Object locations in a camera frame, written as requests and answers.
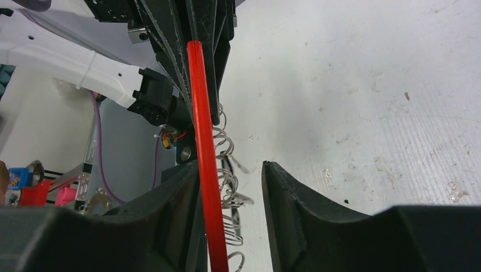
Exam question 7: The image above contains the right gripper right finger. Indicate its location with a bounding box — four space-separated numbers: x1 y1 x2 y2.
262 161 480 271

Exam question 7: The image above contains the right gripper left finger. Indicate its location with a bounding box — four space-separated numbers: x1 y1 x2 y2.
1 160 207 271

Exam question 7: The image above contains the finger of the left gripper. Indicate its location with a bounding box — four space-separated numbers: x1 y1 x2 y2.
135 1 194 121
186 0 237 125

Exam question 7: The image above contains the red handled key tool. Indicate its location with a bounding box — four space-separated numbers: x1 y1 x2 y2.
187 40 229 271

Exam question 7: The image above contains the silver wire keyrings bunch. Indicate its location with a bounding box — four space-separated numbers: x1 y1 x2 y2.
212 103 256 272

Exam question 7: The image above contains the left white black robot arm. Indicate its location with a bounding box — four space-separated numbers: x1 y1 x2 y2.
1 1 237 163

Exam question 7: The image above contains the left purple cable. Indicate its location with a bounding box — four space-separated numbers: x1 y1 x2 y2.
88 90 166 206

